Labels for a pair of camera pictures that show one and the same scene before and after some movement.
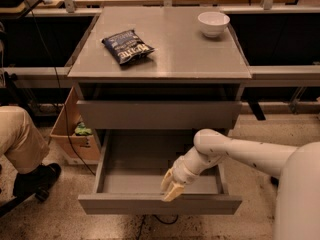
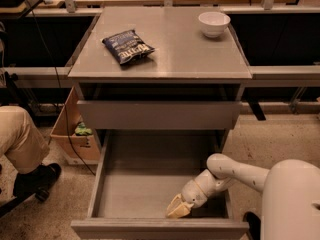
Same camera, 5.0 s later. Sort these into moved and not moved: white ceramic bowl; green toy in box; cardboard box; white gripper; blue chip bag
Moved: white gripper
Not moved: white ceramic bowl; blue chip bag; green toy in box; cardboard box
